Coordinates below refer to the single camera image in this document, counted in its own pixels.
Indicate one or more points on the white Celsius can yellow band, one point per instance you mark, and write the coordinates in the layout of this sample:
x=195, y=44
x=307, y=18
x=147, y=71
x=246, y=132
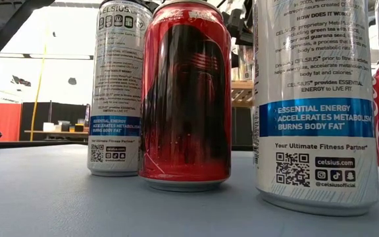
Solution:
x=245, y=64

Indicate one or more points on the wooden slatted shelf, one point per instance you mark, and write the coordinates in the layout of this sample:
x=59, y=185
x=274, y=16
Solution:
x=242, y=86

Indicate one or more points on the red Star Wars cola can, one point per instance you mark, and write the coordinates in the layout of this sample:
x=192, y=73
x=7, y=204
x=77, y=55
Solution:
x=186, y=98

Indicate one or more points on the yellow black box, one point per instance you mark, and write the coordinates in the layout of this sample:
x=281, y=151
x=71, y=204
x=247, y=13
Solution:
x=79, y=127

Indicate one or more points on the black cup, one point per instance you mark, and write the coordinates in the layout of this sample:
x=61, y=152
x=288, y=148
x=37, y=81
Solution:
x=65, y=125

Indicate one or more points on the wooden desk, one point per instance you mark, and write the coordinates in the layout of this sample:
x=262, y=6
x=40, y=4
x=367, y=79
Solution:
x=61, y=132

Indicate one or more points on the white box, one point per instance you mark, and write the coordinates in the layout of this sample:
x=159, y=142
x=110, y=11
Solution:
x=49, y=126

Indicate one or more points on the red partition panel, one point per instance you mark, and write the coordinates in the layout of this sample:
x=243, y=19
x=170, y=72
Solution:
x=2, y=121

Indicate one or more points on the round dark wall fixture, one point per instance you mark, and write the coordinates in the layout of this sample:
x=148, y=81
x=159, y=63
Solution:
x=72, y=81

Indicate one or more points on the dark wall-mounted device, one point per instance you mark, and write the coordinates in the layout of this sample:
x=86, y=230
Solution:
x=21, y=81

